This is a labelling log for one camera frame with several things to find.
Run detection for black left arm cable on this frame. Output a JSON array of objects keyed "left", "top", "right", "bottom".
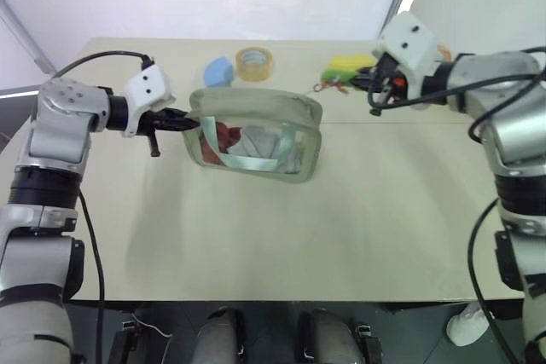
[{"left": 49, "top": 49, "right": 154, "bottom": 364}]

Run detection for green plush keychain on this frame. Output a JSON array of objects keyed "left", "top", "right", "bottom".
[{"left": 303, "top": 66, "right": 364, "bottom": 96}]

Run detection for grey cloth item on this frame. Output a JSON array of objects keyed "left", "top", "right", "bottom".
[{"left": 227, "top": 124, "right": 306, "bottom": 176}]

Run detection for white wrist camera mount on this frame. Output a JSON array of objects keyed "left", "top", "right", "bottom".
[
  {"left": 372, "top": 10, "right": 441, "bottom": 100},
  {"left": 123, "top": 64, "right": 177, "bottom": 139}
]

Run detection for clear packing tape roll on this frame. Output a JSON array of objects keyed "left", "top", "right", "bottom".
[{"left": 234, "top": 46, "right": 276, "bottom": 84}]

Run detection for white plastic object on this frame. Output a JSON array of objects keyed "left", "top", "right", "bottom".
[{"left": 446, "top": 300, "right": 492, "bottom": 348}]

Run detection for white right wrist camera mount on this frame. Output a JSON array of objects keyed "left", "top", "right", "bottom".
[{"left": 372, "top": 10, "right": 441, "bottom": 100}]

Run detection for thin white cable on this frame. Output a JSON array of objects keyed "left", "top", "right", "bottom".
[{"left": 131, "top": 313, "right": 172, "bottom": 338}]

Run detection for dark rounded robot leg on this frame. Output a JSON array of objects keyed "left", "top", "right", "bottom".
[
  {"left": 197, "top": 305, "right": 249, "bottom": 364},
  {"left": 295, "top": 308, "right": 364, "bottom": 364}
]

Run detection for blue foam block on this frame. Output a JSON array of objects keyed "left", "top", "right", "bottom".
[{"left": 202, "top": 56, "right": 236, "bottom": 90}]

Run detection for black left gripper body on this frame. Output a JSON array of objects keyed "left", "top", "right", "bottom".
[{"left": 138, "top": 107, "right": 182, "bottom": 159}]

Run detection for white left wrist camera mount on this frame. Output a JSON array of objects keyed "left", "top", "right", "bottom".
[{"left": 123, "top": 64, "right": 177, "bottom": 139}]

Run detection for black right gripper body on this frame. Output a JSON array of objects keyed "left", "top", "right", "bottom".
[{"left": 374, "top": 53, "right": 407, "bottom": 97}]

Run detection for red cloth item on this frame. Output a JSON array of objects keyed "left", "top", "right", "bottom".
[{"left": 200, "top": 121, "right": 243, "bottom": 165}]

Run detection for transparent zip pouch with clothes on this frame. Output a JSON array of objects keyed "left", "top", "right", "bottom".
[{"left": 182, "top": 87, "right": 324, "bottom": 185}]

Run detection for black box with connector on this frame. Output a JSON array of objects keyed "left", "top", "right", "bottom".
[
  {"left": 355, "top": 323, "right": 384, "bottom": 364},
  {"left": 107, "top": 319, "right": 142, "bottom": 364}
]

